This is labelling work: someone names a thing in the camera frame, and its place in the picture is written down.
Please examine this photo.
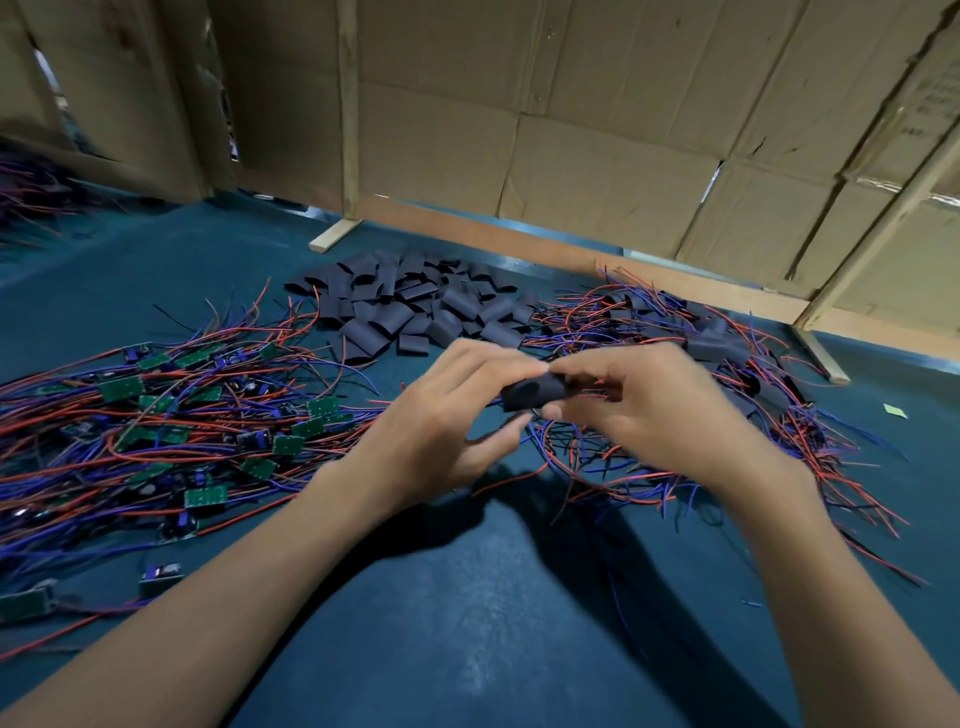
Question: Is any person's left hand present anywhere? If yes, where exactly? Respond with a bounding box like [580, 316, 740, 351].
[324, 339, 552, 520]

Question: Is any person's right hand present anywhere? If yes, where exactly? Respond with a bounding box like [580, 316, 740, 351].
[540, 343, 810, 504]

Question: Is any black heat-shrink sleeve with wires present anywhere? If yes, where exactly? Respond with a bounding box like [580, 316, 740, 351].
[498, 372, 625, 413]

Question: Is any person's right forearm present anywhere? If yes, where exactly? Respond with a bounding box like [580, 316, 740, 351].
[716, 450, 960, 728]

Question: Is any person's left forearm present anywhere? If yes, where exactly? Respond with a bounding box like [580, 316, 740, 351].
[0, 468, 399, 728]

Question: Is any pile of flat black sleeves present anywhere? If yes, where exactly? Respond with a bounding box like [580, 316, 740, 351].
[285, 251, 543, 367]

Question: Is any long wooden base strip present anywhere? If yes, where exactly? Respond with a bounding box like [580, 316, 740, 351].
[358, 195, 960, 363]

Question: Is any heap of bare green circuit boards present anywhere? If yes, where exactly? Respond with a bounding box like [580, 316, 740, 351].
[0, 277, 395, 665]

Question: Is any cardboard partition panel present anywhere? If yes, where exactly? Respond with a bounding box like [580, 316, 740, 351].
[0, 0, 207, 202]
[206, 0, 348, 213]

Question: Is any heap of sleeved wired modules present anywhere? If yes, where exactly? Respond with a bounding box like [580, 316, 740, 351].
[472, 271, 931, 590]

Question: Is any large cardboard partition wall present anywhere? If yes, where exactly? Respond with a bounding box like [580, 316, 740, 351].
[356, 0, 960, 335]

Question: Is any upright wooden post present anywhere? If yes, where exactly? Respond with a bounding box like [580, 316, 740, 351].
[308, 0, 366, 255]

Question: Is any slanted wooden post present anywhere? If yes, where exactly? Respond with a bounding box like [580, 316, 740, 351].
[792, 138, 960, 387]

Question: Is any distant bundle of coloured wires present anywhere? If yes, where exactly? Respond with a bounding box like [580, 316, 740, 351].
[0, 153, 132, 250]

